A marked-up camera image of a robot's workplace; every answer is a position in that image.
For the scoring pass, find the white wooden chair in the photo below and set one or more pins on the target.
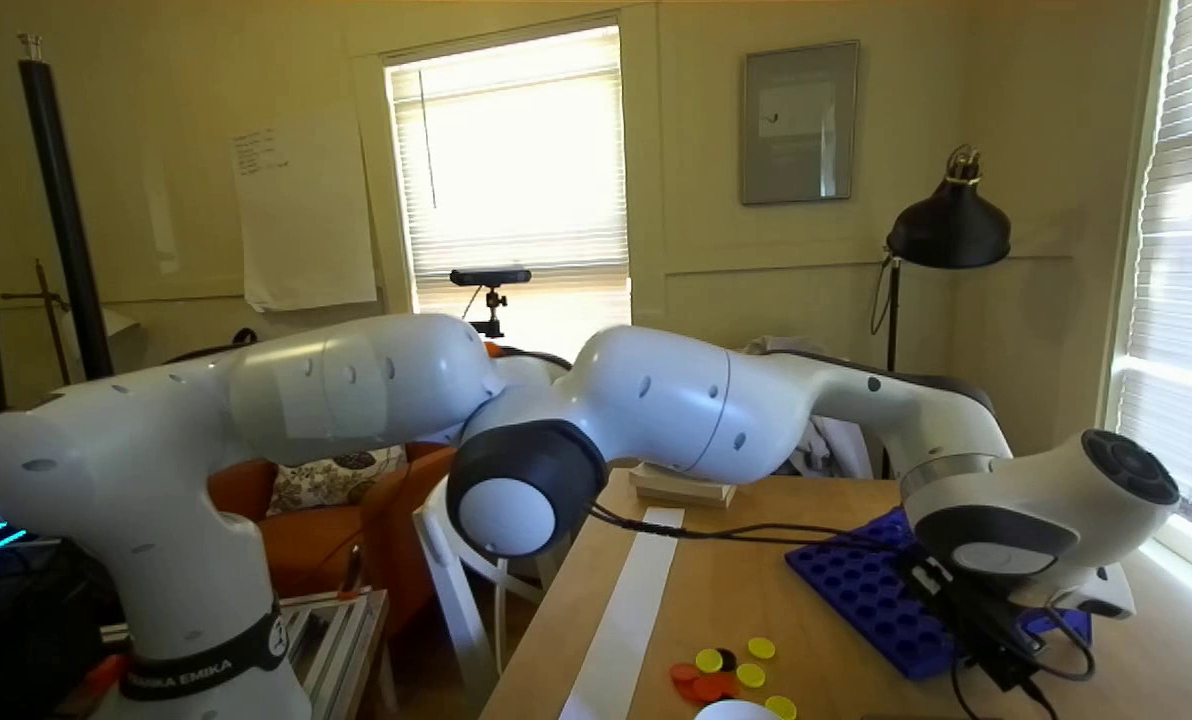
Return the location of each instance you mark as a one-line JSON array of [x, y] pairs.
[[459, 587]]

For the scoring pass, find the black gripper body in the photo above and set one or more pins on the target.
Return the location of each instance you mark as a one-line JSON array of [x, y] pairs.
[[990, 625]]

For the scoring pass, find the leaf patterned cushion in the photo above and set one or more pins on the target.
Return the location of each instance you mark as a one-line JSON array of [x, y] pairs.
[[328, 480]]

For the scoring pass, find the black equipment bag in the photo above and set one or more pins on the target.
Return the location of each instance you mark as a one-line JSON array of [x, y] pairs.
[[22, 625]]

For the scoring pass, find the striped metal rail frame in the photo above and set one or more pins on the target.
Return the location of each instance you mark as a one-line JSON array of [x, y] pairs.
[[339, 643]]

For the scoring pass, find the red game disc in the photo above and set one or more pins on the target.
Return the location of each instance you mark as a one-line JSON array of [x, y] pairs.
[[701, 684]]

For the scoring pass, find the black floor lamp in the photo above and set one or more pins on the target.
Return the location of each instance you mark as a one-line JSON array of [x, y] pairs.
[[951, 227]]

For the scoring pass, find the tall bright window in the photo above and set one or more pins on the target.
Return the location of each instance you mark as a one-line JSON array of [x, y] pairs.
[[519, 161]]

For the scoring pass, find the blue connect four grid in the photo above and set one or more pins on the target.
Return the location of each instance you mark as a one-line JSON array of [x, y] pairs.
[[860, 595]]

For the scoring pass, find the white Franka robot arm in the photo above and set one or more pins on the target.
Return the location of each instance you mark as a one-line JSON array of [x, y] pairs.
[[357, 386]]

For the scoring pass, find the yellow game disc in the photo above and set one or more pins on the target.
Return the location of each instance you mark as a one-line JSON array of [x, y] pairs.
[[781, 708], [763, 651], [751, 674], [709, 660]]

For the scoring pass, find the black vertical pole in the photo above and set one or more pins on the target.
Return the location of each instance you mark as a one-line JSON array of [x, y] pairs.
[[63, 214]]

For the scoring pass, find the white window blind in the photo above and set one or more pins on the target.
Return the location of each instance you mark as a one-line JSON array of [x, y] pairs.
[[1182, 293]]

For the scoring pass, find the white wall paper sheet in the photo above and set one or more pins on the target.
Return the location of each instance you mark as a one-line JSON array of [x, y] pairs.
[[306, 223]]

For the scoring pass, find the black game disc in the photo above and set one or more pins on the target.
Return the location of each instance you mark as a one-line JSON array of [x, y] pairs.
[[728, 660]]

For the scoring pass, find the orange armchair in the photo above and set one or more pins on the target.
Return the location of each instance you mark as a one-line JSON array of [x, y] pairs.
[[316, 547]]

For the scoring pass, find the grey wall panel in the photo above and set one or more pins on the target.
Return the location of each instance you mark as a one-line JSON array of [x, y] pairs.
[[796, 122]]

